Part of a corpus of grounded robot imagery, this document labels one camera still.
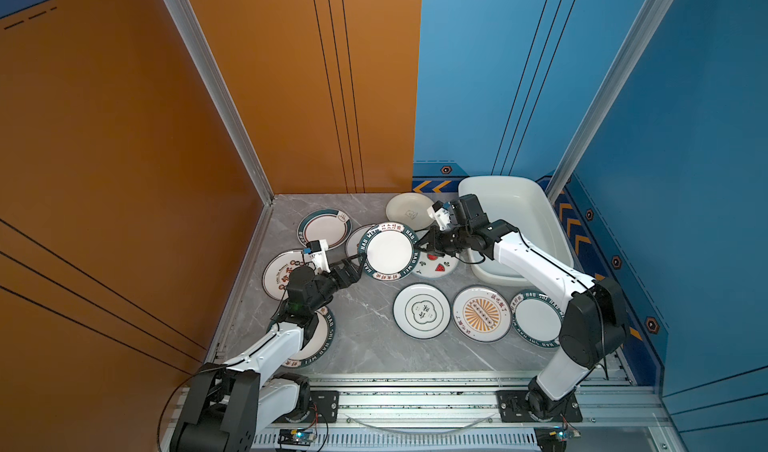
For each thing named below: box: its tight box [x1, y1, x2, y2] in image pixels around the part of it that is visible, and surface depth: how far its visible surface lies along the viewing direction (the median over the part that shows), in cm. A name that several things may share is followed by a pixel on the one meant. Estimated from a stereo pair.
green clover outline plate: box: [393, 283, 451, 340], surface depth 91 cm
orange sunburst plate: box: [452, 285, 513, 343], surface depth 90 cm
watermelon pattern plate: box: [411, 250, 461, 280], surface depth 100 cm
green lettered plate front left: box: [282, 306, 336, 368], surface depth 83 cm
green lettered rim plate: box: [358, 221, 420, 282], surface depth 85 cm
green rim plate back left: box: [297, 208, 352, 250], surface depth 112 cm
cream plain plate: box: [385, 192, 434, 231], surface depth 118 cm
